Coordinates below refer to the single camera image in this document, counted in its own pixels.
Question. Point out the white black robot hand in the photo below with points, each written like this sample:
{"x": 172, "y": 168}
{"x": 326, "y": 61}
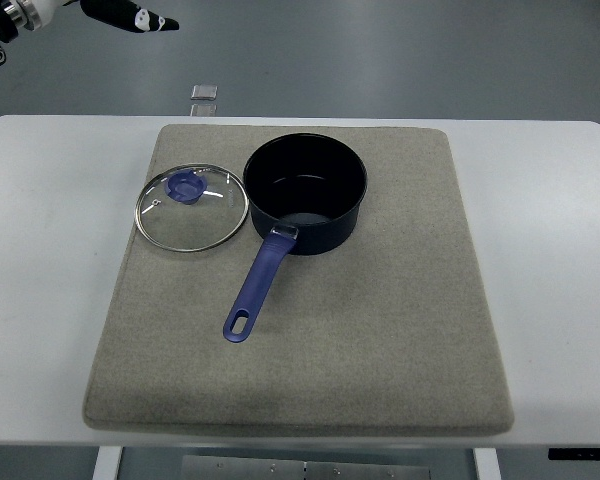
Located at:
{"x": 121, "y": 14}

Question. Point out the glass pot lid blue knob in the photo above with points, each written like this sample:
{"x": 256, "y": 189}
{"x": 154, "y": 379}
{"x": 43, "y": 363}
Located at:
{"x": 191, "y": 208}

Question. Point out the upper floor metal plate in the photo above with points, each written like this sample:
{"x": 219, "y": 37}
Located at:
{"x": 205, "y": 92}

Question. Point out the floor metal plate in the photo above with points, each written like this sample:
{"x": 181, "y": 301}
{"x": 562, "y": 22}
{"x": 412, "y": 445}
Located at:
{"x": 205, "y": 92}
{"x": 203, "y": 110}

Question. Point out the lower floor metal plate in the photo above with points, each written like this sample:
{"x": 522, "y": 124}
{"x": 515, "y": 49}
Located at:
{"x": 203, "y": 110}

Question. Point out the dark blue saucepan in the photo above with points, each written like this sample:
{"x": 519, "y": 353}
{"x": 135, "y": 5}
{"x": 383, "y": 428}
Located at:
{"x": 305, "y": 191}

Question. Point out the beige fabric mat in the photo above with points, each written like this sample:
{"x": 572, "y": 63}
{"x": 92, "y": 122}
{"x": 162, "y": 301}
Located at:
{"x": 389, "y": 334}

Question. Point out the left white table leg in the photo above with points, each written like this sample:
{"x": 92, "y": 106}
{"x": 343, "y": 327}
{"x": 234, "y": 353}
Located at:
{"x": 107, "y": 463}

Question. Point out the white table leg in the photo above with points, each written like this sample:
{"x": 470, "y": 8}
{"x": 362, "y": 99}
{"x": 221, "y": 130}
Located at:
{"x": 486, "y": 464}
{"x": 107, "y": 463}

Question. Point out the right white table leg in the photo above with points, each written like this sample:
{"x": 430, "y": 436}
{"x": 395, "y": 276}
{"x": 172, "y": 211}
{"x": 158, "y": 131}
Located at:
{"x": 486, "y": 464}

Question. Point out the black table control panel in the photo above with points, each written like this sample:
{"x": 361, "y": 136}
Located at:
{"x": 574, "y": 454}

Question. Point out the grey metal base plate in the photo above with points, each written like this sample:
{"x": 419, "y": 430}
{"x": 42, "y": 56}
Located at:
{"x": 209, "y": 467}

